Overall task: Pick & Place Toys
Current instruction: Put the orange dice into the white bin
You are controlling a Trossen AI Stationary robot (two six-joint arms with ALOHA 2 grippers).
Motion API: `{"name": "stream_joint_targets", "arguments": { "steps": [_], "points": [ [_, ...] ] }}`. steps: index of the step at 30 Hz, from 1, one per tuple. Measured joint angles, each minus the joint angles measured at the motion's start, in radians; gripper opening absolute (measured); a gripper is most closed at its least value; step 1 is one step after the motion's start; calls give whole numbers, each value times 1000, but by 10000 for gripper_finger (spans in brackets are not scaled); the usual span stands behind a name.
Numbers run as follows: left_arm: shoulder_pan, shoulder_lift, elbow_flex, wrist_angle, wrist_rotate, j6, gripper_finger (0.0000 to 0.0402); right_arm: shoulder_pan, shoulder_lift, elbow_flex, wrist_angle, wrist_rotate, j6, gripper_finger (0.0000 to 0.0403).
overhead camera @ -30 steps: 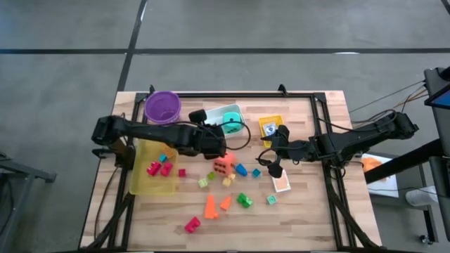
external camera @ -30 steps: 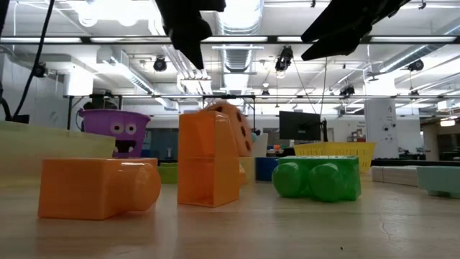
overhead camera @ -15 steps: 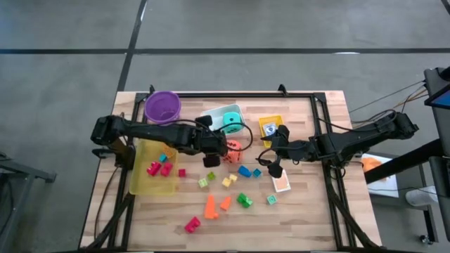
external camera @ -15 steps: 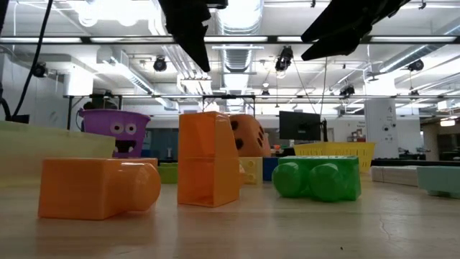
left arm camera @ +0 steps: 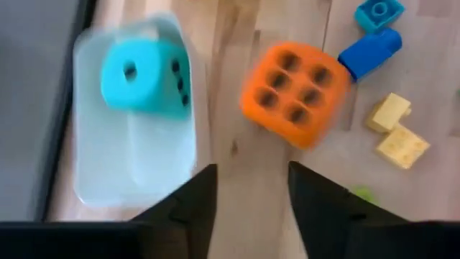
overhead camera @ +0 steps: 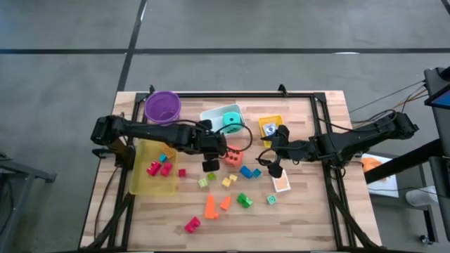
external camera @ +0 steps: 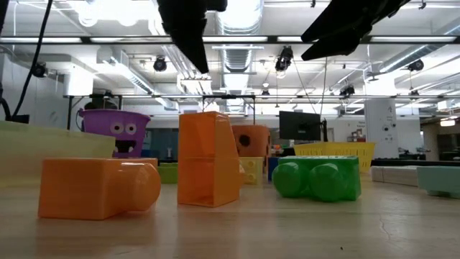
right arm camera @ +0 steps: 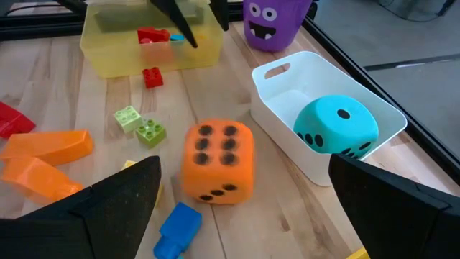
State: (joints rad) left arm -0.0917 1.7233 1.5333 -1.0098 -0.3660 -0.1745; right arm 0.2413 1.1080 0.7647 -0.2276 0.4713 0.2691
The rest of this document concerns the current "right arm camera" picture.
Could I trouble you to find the purple monster face bucket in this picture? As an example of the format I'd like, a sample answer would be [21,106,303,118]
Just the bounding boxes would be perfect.
[242,0,313,53]

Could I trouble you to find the lime green toy block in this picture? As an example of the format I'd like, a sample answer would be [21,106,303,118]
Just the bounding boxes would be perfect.
[135,119,167,149]

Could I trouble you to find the large red toy block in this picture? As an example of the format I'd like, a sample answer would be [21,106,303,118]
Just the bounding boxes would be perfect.
[0,101,37,140]

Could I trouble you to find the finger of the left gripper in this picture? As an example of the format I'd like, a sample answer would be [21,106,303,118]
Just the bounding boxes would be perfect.
[210,0,230,32]
[149,0,199,50]

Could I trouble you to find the yellow translucent container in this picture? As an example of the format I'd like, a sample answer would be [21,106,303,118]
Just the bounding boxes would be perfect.
[79,0,224,79]

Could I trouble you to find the long orange toy block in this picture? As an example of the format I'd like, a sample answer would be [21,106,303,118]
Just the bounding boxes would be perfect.
[0,129,95,167]

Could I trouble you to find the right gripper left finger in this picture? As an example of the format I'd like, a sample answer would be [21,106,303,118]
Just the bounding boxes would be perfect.
[0,155,162,259]

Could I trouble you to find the pale green toy block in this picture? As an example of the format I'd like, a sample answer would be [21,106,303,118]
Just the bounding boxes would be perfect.
[114,105,144,134]

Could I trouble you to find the small red toy block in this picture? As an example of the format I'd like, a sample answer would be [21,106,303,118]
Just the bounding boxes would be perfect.
[142,67,165,90]
[137,27,170,46]

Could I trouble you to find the orange foam dice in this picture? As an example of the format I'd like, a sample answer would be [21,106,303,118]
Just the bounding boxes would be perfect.
[179,119,256,206]

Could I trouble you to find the short orange toy block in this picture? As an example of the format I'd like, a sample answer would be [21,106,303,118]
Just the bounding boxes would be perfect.
[0,156,86,206]

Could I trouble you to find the blue toy block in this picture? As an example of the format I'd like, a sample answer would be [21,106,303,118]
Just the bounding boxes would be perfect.
[153,201,203,259]

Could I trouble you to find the yellow plastic basket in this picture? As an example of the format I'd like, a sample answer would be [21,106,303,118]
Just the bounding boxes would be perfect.
[345,247,371,259]

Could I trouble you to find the white plastic bin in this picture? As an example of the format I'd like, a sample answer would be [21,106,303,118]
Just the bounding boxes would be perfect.
[250,50,409,188]

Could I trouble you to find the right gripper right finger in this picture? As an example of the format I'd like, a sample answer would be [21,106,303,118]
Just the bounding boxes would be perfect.
[328,153,460,259]

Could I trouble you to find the teal foam dice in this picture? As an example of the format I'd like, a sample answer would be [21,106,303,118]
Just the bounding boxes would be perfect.
[293,94,380,159]

